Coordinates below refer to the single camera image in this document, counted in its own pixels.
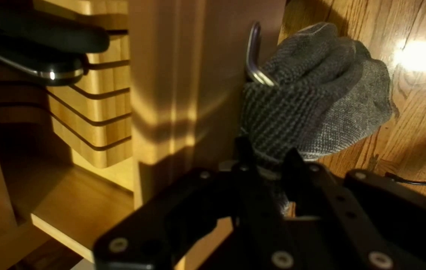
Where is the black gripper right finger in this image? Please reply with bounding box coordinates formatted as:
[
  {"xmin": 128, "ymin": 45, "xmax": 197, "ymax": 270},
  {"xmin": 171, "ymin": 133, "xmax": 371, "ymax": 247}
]
[{"xmin": 282, "ymin": 148, "xmax": 321, "ymax": 210}]

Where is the grey hanging towel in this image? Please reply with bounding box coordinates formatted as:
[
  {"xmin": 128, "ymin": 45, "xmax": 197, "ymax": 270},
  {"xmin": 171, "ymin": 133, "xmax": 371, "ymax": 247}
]
[{"xmin": 240, "ymin": 22, "xmax": 393, "ymax": 168}]

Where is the wooden knife block insert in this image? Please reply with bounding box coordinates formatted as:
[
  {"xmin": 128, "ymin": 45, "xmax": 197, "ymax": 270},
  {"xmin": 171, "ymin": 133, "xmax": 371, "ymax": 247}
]
[{"xmin": 33, "ymin": 0, "xmax": 132, "ymax": 168}]

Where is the wooden top drawer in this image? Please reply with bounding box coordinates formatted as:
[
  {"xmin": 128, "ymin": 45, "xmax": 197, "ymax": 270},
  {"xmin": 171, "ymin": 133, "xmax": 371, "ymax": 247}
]
[{"xmin": 0, "ymin": 0, "xmax": 285, "ymax": 270}]

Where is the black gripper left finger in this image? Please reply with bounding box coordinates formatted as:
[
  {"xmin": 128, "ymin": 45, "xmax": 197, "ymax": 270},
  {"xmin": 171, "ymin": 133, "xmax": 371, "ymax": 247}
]
[{"xmin": 234, "ymin": 136, "xmax": 263, "ymax": 201}]

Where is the metal drawer handle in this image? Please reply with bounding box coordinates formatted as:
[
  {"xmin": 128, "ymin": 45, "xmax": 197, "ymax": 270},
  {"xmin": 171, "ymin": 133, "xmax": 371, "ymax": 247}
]
[{"xmin": 245, "ymin": 22, "xmax": 276, "ymax": 87}]

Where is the black power cable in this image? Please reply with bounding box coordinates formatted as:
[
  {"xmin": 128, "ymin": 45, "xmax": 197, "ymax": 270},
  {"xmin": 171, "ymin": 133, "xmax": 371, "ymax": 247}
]
[{"xmin": 384, "ymin": 171, "xmax": 426, "ymax": 186}]

